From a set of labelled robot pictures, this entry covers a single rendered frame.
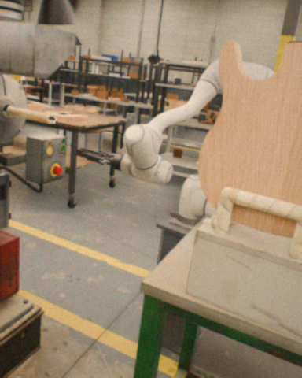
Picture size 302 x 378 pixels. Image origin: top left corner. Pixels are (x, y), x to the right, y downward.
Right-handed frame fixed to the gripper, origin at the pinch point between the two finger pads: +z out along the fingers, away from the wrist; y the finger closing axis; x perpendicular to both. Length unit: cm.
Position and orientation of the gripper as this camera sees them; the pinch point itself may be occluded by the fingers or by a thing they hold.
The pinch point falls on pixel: (84, 153)
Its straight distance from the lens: 153.8
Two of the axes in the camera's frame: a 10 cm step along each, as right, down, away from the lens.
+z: -9.0, -2.2, 3.9
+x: 1.2, -9.6, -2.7
